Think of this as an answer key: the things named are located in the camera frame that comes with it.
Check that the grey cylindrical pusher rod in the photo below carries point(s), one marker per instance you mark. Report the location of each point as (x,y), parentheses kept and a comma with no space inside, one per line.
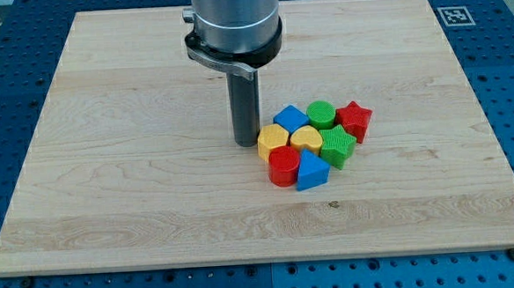
(245,109)

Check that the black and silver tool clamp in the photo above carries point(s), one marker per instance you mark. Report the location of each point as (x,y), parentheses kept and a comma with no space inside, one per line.
(236,50)

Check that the red cylinder block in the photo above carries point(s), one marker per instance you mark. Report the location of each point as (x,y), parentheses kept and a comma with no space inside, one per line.
(283,163)

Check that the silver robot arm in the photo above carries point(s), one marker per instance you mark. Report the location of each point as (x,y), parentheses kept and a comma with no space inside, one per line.
(234,12)

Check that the yellow hexagon block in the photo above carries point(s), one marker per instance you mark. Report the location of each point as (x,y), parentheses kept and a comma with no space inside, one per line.
(270,137)

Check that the blue cube block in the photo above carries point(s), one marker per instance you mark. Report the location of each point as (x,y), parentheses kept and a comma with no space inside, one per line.
(291,119)

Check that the yellow heart block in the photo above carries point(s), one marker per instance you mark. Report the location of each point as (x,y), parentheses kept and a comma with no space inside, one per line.
(307,138)

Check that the green cylinder block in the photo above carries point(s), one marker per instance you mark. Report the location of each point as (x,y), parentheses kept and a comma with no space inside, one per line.
(321,114)

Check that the blue triangle block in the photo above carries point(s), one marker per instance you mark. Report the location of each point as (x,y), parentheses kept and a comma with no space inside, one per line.
(313,171)

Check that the green star block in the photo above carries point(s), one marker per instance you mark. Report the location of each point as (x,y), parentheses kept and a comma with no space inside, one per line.
(337,147)

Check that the red star block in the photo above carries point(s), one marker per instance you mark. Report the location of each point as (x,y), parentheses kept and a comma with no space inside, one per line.
(355,120)

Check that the wooden board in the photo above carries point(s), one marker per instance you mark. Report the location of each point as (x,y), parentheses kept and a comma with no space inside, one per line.
(133,165)

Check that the white fiducial marker tag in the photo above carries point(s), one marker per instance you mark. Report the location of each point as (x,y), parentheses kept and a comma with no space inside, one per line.
(455,16)

